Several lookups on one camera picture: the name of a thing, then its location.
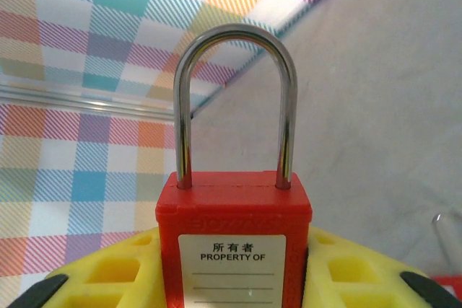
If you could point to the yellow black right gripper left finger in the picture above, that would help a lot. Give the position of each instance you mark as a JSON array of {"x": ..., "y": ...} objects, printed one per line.
[{"x": 108, "y": 272}]

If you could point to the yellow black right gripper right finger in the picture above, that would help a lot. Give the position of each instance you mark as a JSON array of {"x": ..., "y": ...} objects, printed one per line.
[{"x": 361, "y": 272}]

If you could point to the red padlock with steel shackle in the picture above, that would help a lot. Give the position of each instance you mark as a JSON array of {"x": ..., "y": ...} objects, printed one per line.
[
  {"x": 234, "y": 207},
  {"x": 445, "y": 281}
]

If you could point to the aluminium frame post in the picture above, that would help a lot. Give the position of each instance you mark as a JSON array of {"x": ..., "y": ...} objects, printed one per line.
[{"x": 90, "y": 104}]

